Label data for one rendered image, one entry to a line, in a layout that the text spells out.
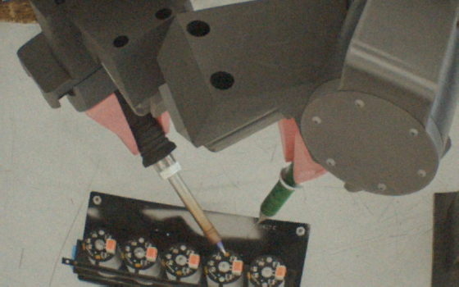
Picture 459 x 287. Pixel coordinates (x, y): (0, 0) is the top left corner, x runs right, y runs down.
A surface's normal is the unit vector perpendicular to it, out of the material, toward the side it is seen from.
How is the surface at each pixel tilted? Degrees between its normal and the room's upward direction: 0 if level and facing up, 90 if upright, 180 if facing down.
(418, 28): 13
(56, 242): 0
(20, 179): 0
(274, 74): 19
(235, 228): 0
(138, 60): 63
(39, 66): 27
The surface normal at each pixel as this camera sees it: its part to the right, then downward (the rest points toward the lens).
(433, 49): 0.07, -0.57
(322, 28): 0.28, -0.47
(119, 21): -0.28, -0.68
